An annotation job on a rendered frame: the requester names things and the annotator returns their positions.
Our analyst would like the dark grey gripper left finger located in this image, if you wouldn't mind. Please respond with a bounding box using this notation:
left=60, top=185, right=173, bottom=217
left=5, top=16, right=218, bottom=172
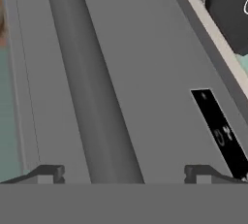
left=0, top=164, right=66, bottom=184

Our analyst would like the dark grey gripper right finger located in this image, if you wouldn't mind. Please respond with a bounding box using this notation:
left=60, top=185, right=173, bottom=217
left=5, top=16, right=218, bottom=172
left=183, top=164, right=248, bottom=184

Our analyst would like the grey fridge door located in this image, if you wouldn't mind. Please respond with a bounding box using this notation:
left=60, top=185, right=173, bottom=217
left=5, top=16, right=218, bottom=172
left=2, top=0, right=248, bottom=184

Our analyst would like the dark grey appliance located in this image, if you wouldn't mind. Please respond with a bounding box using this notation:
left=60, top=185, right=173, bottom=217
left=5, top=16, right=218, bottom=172
left=187, top=0, right=248, bottom=57

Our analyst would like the grey fridge door handle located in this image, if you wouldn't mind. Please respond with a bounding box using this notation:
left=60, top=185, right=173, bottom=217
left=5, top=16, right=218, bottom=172
left=43, top=0, right=145, bottom=184

